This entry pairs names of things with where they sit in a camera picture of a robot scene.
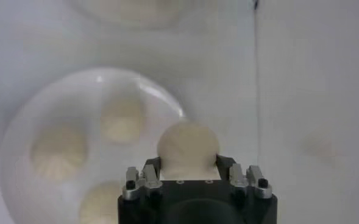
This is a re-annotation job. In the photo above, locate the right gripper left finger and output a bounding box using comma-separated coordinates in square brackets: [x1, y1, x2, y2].
[123, 156, 163, 200]

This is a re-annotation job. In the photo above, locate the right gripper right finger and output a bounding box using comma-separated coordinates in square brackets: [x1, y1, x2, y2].
[215, 154, 273, 200]

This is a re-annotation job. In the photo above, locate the white steamed baozi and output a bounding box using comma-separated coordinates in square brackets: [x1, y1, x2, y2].
[101, 97, 146, 144]
[80, 181, 125, 224]
[157, 120, 221, 180]
[29, 124, 88, 180]

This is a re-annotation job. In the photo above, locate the white round plate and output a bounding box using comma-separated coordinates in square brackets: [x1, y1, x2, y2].
[0, 66, 188, 224]

